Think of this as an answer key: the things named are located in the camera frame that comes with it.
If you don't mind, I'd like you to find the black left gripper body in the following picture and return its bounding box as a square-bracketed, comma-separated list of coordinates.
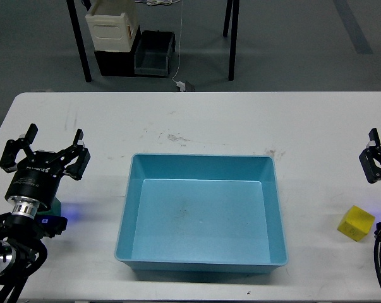
[4, 151, 64, 211]

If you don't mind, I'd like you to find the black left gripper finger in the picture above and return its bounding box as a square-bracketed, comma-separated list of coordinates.
[52, 129, 90, 181]
[0, 124, 38, 173]

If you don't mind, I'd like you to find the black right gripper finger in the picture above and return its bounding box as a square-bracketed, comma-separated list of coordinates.
[359, 128, 381, 184]

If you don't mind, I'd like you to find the green block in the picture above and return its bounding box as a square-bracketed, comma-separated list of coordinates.
[52, 197, 61, 217]

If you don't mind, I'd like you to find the yellow block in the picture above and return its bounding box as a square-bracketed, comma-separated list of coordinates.
[337, 205, 375, 242]

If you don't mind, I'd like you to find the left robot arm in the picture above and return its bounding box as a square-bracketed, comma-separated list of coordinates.
[0, 124, 90, 302]

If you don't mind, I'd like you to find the light blue plastic box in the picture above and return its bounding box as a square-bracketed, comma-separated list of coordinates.
[115, 154, 288, 273]

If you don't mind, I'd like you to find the black crate under cream crate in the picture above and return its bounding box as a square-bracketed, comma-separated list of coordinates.
[94, 27, 142, 77]

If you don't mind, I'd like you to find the white power adapter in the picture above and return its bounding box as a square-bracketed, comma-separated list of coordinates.
[176, 81, 186, 92]

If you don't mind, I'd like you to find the grey open bin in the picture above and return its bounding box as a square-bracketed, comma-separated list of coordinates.
[134, 30, 176, 78]

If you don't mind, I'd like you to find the cream plastic crate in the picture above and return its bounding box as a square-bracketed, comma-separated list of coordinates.
[85, 0, 139, 52]

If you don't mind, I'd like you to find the black table leg left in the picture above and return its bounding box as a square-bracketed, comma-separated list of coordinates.
[66, 0, 92, 83]

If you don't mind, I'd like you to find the black table leg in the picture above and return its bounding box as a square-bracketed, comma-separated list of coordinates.
[66, 0, 92, 83]
[222, 0, 240, 81]

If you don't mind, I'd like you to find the black table leg right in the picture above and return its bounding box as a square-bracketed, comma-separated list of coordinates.
[222, 0, 240, 81]

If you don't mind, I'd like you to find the white cable bundle on floor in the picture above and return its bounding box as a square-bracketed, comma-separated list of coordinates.
[136, 0, 181, 8]

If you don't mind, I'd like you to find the white hanging cable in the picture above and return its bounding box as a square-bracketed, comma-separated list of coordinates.
[172, 0, 183, 83]

